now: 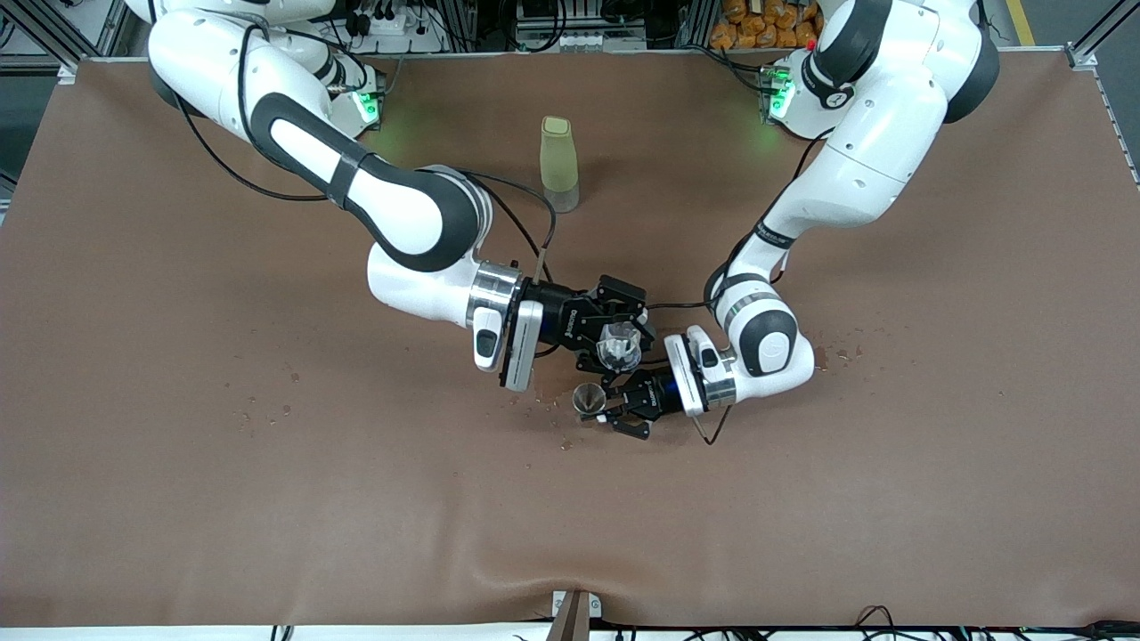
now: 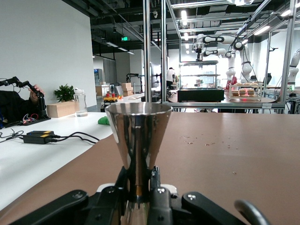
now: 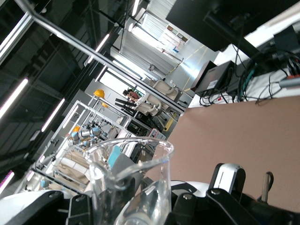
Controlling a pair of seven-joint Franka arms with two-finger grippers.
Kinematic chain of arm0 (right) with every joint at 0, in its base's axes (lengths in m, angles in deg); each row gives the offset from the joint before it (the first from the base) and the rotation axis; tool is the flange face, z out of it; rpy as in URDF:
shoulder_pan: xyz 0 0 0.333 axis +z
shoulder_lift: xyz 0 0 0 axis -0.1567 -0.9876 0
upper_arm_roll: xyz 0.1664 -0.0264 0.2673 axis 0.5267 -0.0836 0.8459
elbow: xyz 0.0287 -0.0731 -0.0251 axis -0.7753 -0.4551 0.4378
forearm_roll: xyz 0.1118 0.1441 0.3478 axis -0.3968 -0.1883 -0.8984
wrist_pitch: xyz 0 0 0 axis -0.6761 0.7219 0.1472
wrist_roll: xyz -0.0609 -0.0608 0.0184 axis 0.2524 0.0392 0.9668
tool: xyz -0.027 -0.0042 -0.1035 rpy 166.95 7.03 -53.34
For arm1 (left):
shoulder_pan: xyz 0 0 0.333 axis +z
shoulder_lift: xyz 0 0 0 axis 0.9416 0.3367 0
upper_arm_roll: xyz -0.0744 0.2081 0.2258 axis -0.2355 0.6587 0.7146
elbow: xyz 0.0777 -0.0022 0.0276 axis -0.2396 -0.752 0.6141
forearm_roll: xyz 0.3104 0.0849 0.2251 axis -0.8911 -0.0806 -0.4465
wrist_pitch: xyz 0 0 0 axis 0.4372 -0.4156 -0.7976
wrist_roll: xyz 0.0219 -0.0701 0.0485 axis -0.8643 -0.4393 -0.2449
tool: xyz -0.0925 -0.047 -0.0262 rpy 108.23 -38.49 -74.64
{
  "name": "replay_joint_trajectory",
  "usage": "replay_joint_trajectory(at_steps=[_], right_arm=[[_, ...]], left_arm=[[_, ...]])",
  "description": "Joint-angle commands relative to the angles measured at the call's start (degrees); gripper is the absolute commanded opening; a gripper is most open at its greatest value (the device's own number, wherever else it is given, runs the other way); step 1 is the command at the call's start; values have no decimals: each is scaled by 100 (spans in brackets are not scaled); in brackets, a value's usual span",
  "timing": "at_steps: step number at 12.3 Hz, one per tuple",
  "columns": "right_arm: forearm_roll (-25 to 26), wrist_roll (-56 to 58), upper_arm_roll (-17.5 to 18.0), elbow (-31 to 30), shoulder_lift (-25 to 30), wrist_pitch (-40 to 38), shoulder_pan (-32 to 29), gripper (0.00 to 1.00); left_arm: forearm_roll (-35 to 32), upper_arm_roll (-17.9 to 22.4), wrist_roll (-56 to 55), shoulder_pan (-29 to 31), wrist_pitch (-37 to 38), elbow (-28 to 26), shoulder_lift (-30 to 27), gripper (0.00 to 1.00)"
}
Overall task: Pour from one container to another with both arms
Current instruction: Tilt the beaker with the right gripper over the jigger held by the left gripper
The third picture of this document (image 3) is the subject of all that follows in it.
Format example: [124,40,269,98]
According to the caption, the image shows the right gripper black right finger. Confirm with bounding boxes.
[164,192,197,225]

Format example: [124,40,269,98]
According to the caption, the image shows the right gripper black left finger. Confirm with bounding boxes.
[67,194,94,225]

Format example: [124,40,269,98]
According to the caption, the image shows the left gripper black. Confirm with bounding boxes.
[241,194,295,225]

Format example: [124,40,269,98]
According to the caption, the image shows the clear glass beaker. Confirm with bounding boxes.
[83,137,175,225]

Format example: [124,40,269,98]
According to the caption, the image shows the grey blue-jointed robot arm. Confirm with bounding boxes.
[69,126,102,148]

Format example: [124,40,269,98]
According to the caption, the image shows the beige cardboard sheets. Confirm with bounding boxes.
[55,150,91,189]

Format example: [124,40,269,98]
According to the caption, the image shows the teal plastic panel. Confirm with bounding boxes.
[107,145,121,170]

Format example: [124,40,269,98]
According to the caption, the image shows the grey chair backrest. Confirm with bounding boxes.
[112,153,147,175]

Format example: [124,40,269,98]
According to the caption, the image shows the white perforated crate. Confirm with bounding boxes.
[150,128,165,139]

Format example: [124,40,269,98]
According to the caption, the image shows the brown table cover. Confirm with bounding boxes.
[145,93,300,207]

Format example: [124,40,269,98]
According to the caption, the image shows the white ceiling light bar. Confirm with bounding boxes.
[41,98,66,133]
[131,0,140,17]
[0,78,29,119]
[95,34,111,53]

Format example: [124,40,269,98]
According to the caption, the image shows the beige office chair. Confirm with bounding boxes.
[152,79,183,101]
[135,93,170,117]

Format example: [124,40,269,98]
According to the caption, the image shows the brown and red figure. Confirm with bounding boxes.
[123,88,142,104]

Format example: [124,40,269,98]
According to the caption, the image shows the black computer box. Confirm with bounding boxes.
[190,60,235,95]

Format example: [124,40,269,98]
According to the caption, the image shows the grey corrugated partition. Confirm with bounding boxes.
[120,11,184,76]

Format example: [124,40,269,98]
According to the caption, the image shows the shelf of white boxes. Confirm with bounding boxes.
[159,25,188,53]

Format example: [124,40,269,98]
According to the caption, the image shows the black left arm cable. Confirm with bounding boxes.
[261,172,275,203]

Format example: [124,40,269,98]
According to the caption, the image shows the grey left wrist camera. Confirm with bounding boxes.
[210,163,246,200]

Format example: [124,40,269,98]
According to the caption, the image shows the yellow post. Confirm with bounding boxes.
[165,116,176,132]

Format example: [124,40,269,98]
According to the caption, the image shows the black cable bundle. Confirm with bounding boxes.
[199,44,300,106]

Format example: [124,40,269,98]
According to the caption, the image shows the silver aluminium frame beam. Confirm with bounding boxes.
[14,0,188,115]

